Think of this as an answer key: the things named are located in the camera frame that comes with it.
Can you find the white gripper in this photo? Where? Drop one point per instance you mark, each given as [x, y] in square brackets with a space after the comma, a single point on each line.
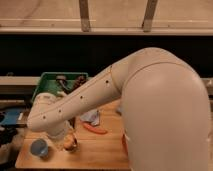
[58, 139]

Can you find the yellow red apple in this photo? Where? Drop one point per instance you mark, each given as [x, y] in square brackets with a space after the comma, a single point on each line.
[69, 135]

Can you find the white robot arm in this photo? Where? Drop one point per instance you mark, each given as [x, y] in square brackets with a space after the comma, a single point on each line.
[164, 104]

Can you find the small metal cup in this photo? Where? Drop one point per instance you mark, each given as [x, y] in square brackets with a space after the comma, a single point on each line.
[70, 144]

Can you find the blue plastic cup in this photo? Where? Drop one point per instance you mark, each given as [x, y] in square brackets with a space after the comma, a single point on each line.
[39, 148]

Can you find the black remote control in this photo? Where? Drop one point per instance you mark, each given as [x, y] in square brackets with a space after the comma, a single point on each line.
[72, 123]

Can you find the red chili pepper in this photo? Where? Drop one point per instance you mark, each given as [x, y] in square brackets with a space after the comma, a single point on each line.
[94, 129]

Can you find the wooden cutting board table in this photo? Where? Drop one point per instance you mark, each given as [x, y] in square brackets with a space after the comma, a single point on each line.
[94, 152]

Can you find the crumpled grey blue cloth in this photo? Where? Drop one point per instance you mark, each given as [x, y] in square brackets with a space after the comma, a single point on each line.
[91, 117]

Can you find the blue box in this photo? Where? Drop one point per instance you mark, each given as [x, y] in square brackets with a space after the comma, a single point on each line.
[12, 117]

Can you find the green plastic tray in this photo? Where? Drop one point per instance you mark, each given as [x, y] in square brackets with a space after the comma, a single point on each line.
[48, 82]

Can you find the orange bowl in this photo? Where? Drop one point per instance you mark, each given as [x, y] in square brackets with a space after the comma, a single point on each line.
[124, 144]

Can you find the brown pine cone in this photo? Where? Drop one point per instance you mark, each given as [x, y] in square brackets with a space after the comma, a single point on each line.
[79, 81]

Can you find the black handled brush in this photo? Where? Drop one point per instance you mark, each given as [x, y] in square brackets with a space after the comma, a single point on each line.
[61, 80]

